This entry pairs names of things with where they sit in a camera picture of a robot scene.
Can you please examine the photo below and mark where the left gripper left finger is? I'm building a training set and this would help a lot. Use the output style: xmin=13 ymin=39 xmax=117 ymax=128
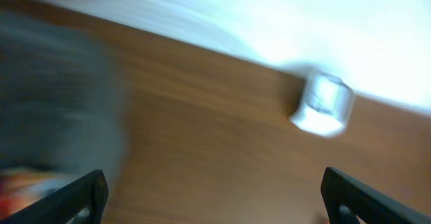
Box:
xmin=1 ymin=170 xmax=108 ymax=224

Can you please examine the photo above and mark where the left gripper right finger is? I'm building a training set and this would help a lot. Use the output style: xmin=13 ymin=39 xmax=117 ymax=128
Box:
xmin=321 ymin=167 xmax=430 ymax=224

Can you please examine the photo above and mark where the red candy bag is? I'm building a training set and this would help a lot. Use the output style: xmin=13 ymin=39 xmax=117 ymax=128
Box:
xmin=1 ymin=169 xmax=71 ymax=220

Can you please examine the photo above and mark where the white barcode scanner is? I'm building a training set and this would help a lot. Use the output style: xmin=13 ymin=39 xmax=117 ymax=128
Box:
xmin=290 ymin=69 xmax=356 ymax=138

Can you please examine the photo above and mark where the grey plastic mesh basket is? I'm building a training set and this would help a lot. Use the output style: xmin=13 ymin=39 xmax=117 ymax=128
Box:
xmin=1 ymin=11 xmax=127 ymax=188

